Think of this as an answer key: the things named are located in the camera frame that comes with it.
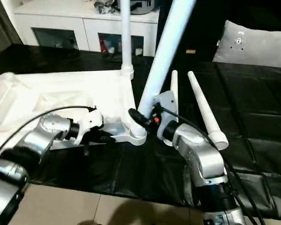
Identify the white plastic table top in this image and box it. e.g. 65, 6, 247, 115
0, 69, 148, 153

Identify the white plastic table leg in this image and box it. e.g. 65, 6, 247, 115
130, 0, 198, 140
118, 0, 134, 82
187, 71, 229, 151
163, 70, 180, 148

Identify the black work surface mat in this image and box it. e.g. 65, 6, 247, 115
0, 43, 281, 218

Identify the white sideboard with glass doors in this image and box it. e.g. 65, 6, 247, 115
13, 0, 160, 57

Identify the black tangled item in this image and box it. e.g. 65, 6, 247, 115
93, 0, 118, 14

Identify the grey pillow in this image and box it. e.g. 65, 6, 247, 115
212, 20, 281, 69

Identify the grey curtain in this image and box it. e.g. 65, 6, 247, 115
0, 0, 23, 56

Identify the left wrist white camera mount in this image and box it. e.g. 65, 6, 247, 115
70, 109, 107, 146

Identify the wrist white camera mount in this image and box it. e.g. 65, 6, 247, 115
70, 109, 107, 146
152, 91, 179, 139

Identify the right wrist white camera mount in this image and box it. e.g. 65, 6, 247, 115
152, 91, 179, 139

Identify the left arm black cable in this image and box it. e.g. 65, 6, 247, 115
0, 105, 97, 163

